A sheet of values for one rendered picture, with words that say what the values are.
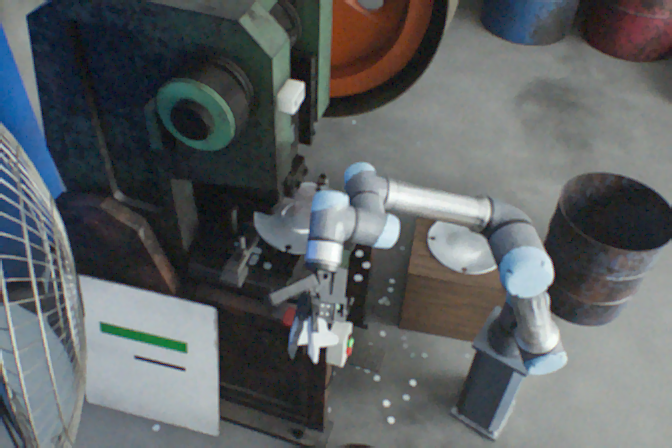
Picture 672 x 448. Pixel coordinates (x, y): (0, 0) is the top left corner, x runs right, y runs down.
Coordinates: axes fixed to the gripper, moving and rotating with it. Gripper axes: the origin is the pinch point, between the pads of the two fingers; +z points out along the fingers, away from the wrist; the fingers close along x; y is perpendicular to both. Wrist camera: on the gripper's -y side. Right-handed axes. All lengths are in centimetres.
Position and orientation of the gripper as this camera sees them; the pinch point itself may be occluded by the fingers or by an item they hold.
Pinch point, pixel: (299, 361)
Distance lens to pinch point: 134.7
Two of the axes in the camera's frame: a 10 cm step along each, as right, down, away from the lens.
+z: -1.3, 9.7, -1.9
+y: 9.3, 1.8, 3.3
